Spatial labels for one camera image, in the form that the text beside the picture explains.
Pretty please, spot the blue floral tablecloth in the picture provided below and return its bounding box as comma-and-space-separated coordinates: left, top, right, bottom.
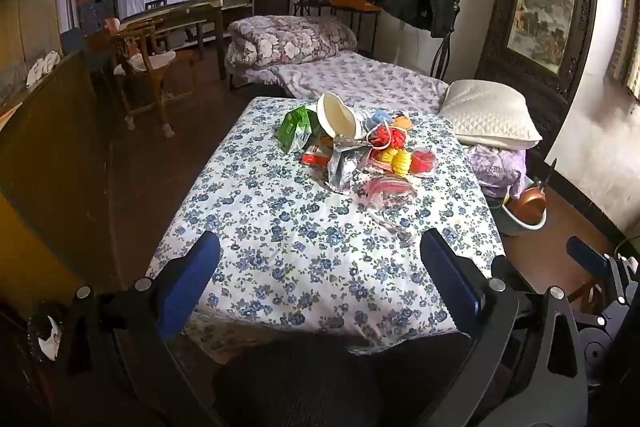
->
145, 96, 506, 358

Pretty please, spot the purple floral bed sheet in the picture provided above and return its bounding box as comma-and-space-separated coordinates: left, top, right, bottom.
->
227, 52, 451, 115

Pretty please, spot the wooden cabinet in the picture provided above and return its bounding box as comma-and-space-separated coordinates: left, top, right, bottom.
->
0, 49, 118, 303

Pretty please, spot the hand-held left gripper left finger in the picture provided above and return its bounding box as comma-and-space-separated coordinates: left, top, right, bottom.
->
60, 231, 222, 427

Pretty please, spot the rolled floral quilt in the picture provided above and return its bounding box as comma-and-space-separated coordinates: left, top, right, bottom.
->
226, 16, 358, 68

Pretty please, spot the red foam fruit net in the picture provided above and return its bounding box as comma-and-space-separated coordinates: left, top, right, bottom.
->
370, 124, 408, 150

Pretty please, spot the white paper cup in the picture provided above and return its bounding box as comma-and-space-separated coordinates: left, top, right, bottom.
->
317, 93, 373, 140

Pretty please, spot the orange-topped stool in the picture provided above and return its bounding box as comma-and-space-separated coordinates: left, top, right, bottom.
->
331, 0, 383, 58

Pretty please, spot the white quilted pillow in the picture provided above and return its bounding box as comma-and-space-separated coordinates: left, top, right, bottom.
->
440, 79, 543, 151

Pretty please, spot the white cloth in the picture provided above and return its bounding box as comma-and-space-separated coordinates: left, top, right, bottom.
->
26, 52, 61, 88

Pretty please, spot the clear plastic wrapper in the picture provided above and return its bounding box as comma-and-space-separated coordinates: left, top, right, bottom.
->
370, 207, 413, 243

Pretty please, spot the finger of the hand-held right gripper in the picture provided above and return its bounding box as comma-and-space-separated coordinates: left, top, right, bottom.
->
566, 236, 640, 303

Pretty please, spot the purple folded blanket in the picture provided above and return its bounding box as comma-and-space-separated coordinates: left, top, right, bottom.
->
467, 144, 528, 200

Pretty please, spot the long wooden desk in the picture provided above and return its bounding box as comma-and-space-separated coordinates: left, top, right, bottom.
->
120, 0, 256, 80

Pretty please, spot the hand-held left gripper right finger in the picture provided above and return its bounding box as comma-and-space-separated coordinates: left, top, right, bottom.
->
420, 228, 588, 427

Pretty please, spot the green tea packet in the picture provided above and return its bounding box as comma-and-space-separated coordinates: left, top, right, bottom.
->
276, 105, 326, 152

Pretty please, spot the silver foil bag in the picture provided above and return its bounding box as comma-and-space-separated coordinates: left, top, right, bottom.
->
327, 134, 373, 195

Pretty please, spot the copper frying pan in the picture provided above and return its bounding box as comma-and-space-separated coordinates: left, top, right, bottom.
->
510, 159, 558, 224

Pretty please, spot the red plastic cup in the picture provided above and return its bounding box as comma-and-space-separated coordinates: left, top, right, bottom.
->
411, 147, 437, 178

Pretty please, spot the small framed picture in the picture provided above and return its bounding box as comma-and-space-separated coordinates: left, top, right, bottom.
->
612, 0, 640, 98

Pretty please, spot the wooden armchair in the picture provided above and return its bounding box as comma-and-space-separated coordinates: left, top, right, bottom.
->
111, 19, 201, 138

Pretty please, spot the light blue basin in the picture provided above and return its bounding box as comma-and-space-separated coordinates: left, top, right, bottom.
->
500, 187, 548, 237

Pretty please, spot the dark mesh bin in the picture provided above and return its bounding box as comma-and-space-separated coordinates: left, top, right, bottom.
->
27, 302, 66, 362

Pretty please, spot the red snack packet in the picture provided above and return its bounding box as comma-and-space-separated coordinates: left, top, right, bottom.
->
300, 146, 335, 168

